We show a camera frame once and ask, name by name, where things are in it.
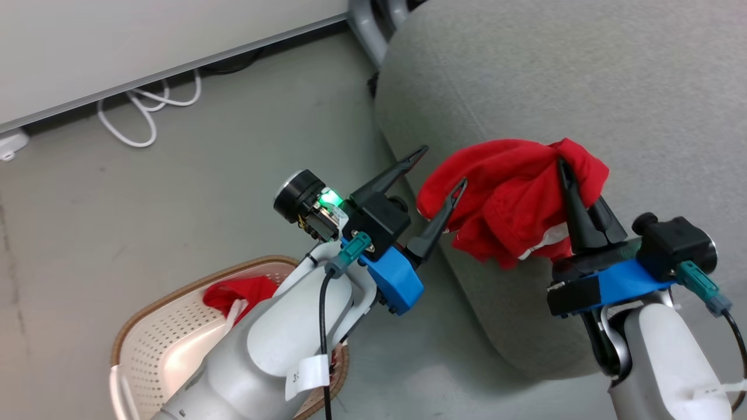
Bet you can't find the red garment with white trim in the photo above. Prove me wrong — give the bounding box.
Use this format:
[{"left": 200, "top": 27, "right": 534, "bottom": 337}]
[{"left": 416, "top": 138, "right": 610, "bottom": 270}]

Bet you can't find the white partition panel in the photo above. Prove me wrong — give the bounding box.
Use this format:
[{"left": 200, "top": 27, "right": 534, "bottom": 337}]
[{"left": 0, "top": 0, "right": 421, "bottom": 136}]

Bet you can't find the white power adapter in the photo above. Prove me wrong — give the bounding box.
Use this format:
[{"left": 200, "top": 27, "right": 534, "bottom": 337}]
[{"left": 0, "top": 128, "right": 31, "bottom": 162}]

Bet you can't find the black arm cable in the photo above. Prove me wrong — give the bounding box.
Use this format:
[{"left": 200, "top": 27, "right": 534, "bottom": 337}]
[
  {"left": 677, "top": 261, "right": 747, "bottom": 412},
  {"left": 318, "top": 230, "right": 374, "bottom": 420}
]

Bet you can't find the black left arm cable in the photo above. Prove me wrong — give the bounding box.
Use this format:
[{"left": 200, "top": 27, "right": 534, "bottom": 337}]
[{"left": 318, "top": 230, "right": 374, "bottom": 420}]

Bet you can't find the thin black floor cable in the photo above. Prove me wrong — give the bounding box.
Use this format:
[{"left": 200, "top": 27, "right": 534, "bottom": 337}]
[{"left": 198, "top": 50, "right": 266, "bottom": 76}]

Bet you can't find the grey fabric sofa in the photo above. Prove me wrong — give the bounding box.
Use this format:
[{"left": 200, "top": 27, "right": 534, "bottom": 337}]
[{"left": 373, "top": 0, "right": 747, "bottom": 380}]

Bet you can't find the white cable label tag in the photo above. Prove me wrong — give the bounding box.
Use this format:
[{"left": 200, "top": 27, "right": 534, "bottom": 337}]
[{"left": 285, "top": 354, "right": 331, "bottom": 402}]

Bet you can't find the plain red garment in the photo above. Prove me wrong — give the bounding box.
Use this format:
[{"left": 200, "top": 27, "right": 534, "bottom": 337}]
[{"left": 203, "top": 276, "right": 280, "bottom": 326}]

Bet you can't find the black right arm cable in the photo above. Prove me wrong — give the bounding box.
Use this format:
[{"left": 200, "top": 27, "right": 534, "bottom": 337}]
[{"left": 677, "top": 261, "right": 747, "bottom": 412}]

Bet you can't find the beige perforated laundry basket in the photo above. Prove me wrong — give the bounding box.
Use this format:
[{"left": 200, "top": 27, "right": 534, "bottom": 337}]
[{"left": 110, "top": 255, "right": 351, "bottom": 420}]

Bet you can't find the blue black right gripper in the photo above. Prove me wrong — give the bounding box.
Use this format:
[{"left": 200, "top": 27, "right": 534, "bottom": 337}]
[{"left": 547, "top": 156, "right": 673, "bottom": 319}]

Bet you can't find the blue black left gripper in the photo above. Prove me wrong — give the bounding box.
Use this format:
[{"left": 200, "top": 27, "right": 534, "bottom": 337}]
[{"left": 273, "top": 145, "right": 469, "bottom": 317}]

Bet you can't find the looped white cable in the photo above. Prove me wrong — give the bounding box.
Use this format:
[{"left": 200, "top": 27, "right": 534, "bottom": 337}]
[{"left": 96, "top": 69, "right": 203, "bottom": 148}]

